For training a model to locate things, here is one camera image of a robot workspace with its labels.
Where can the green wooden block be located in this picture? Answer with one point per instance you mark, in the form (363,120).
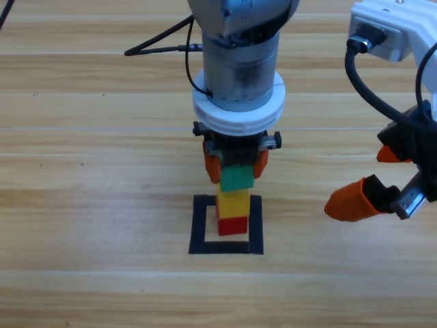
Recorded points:
(237,179)

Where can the red wooden block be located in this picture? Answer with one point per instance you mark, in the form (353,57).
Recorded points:
(232,225)

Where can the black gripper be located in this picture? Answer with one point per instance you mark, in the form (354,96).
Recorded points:
(423,143)
(239,150)

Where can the black tape square outline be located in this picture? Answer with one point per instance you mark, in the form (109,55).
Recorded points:
(198,225)

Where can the yellow wooden block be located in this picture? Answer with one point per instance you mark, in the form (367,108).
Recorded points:
(232,206)

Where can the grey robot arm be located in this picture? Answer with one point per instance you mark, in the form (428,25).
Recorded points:
(239,68)

